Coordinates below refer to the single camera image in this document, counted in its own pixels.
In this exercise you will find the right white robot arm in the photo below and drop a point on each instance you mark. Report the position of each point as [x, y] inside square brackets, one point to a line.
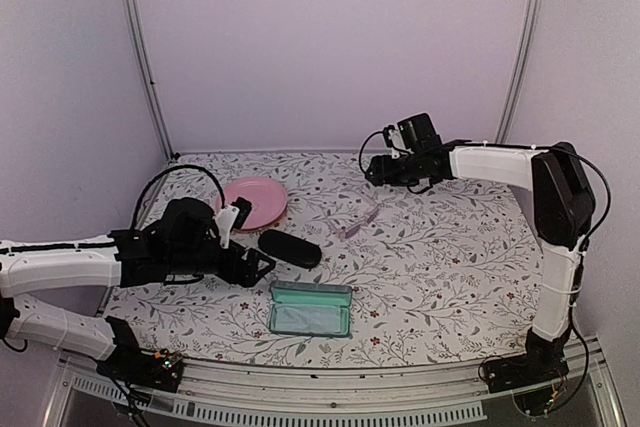
[563, 204]

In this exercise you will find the front aluminium rail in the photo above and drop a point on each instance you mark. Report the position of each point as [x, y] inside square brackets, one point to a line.
[453, 394]

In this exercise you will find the black beige glasses case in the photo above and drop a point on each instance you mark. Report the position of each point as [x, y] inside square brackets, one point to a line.
[290, 249]

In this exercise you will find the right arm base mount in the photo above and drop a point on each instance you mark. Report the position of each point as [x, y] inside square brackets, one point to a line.
[525, 372]

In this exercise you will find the left aluminium frame post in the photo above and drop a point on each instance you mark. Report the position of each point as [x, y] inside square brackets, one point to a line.
[134, 21]

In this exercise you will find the aluminium frame post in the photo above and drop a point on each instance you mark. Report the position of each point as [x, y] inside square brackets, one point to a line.
[531, 15]
[134, 21]

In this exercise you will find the pink round plate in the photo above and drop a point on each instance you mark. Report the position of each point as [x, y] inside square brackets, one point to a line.
[267, 196]

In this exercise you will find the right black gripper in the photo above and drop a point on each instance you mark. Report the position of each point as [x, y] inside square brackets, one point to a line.
[382, 175]

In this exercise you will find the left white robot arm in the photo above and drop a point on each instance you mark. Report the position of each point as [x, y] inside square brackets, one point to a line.
[189, 240]

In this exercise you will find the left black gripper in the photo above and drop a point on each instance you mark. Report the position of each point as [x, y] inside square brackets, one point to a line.
[247, 277]

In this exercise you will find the right aluminium frame post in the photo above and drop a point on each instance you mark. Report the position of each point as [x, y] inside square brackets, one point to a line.
[531, 15]

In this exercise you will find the grey marbled glasses case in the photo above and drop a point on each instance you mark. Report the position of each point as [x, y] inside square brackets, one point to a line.
[302, 293]

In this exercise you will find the pink clear sunglasses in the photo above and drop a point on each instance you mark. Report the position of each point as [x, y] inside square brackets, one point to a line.
[350, 213]

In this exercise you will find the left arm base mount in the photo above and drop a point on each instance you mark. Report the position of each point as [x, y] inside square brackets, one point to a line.
[161, 370]

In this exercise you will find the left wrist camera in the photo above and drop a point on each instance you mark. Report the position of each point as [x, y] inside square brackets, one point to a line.
[230, 217]

